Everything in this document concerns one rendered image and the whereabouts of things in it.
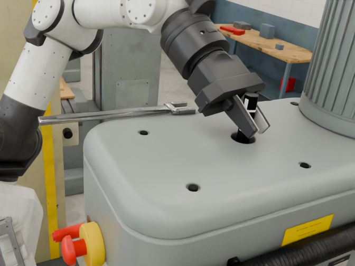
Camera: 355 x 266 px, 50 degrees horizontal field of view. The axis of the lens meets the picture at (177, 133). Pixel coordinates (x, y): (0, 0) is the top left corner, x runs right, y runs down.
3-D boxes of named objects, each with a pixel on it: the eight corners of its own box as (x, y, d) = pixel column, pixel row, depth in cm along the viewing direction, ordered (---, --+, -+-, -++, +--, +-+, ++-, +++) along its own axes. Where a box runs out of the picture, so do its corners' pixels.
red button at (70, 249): (66, 274, 50) (65, 251, 48) (59, 253, 53) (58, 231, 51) (91, 267, 51) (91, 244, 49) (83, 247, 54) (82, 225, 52)
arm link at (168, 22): (150, 60, 58) (115, 10, 62) (193, 63, 66) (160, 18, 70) (194, 1, 51) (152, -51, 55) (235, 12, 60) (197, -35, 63)
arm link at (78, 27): (149, 6, 74) (87, 8, 86) (112, -24, 66) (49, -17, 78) (133, 57, 73) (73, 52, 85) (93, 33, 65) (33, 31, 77)
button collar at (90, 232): (91, 278, 51) (91, 244, 48) (79, 248, 55) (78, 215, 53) (105, 274, 52) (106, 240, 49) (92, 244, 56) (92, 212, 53)
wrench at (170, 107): (40, 129, 53) (39, 124, 52) (36, 117, 56) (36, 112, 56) (195, 113, 63) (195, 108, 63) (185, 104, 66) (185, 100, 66)
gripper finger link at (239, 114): (249, 140, 55) (225, 107, 57) (262, 127, 52) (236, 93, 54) (242, 143, 54) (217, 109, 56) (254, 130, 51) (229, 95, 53)
